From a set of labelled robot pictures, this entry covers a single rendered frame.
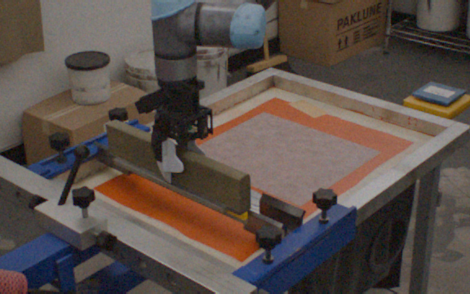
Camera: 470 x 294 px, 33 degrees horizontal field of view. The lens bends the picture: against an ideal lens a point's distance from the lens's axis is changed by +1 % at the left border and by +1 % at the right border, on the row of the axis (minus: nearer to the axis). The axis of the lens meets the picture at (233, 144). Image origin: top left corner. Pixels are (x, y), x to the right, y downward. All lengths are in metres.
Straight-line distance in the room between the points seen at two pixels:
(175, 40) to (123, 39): 2.75
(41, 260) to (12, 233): 2.05
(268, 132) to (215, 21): 0.60
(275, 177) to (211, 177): 0.29
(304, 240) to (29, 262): 0.46
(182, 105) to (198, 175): 0.13
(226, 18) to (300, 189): 0.47
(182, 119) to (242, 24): 0.21
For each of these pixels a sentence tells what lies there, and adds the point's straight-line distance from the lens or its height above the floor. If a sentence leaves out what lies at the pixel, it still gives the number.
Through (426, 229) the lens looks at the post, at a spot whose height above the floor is 0.57.
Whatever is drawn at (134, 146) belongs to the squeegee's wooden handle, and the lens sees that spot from 1.55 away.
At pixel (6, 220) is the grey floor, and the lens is 3.47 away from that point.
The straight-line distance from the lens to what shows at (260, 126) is 1.89.
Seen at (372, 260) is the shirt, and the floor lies 0.74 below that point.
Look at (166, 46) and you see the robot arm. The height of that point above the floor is 1.32.
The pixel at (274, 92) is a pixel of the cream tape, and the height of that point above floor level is 0.95.
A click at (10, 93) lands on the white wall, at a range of 3.74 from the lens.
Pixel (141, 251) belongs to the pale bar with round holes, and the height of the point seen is 1.04.
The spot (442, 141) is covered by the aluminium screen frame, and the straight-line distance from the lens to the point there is 1.78.
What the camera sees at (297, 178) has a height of 0.95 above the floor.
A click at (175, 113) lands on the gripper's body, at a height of 1.19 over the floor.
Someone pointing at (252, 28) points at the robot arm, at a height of 1.36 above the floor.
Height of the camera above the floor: 1.78
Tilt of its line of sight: 27 degrees down
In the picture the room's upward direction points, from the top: 1 degrees counter-clockwise
